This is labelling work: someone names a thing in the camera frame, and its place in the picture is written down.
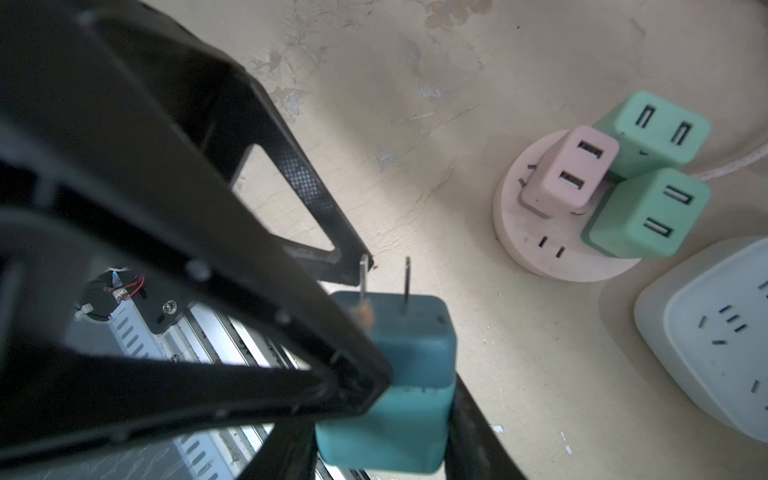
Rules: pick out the pink plug adapter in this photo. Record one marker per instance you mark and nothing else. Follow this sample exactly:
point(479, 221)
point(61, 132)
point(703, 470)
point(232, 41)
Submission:
point(570, 171)

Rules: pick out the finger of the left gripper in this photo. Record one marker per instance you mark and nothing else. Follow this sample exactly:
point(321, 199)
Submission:
point(145, 196)
point(226, 113)

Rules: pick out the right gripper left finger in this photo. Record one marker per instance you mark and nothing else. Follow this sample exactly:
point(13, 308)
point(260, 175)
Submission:
point(289, 452)

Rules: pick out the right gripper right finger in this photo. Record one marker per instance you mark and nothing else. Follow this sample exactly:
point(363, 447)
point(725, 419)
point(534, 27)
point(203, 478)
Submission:
point(474, 450)

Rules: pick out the white square power strip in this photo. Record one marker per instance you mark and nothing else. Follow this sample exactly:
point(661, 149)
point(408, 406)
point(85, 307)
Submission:
point(706, 322)

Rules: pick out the pink round power strip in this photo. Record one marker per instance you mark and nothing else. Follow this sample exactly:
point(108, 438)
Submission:
point(550, 248)

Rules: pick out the green plug adapter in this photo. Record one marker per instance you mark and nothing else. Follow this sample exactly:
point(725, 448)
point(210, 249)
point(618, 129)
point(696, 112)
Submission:
point(653, 133)
point(648, 216)

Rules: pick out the teal plug adapter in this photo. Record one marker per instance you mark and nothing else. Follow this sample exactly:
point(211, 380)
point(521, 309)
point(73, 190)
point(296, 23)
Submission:
point(406, 429)

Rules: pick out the aluminium mounting rail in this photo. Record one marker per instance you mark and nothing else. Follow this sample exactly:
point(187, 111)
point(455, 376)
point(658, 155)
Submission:
point(114, 317)

